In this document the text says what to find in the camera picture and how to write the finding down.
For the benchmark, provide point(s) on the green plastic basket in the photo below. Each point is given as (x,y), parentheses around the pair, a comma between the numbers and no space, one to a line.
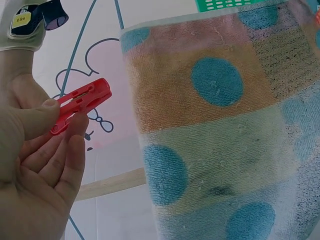
(225,4)

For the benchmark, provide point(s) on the black wrist band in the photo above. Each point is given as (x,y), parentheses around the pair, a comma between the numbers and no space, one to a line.
(37,15)

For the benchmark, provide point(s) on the person's right hand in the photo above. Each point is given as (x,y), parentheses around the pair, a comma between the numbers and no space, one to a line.
(15,82)

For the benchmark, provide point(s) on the person's left thumb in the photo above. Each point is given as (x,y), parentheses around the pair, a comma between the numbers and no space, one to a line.
(27,120)

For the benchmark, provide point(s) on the colourful dotted terry towel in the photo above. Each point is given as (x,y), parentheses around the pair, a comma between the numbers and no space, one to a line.
(212,140)

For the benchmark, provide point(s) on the person's left hand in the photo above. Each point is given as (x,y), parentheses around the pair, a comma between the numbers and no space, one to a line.
(30,200)

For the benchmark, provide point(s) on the red plastic clothespin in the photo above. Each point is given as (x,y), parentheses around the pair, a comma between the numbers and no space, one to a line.
(82,100)

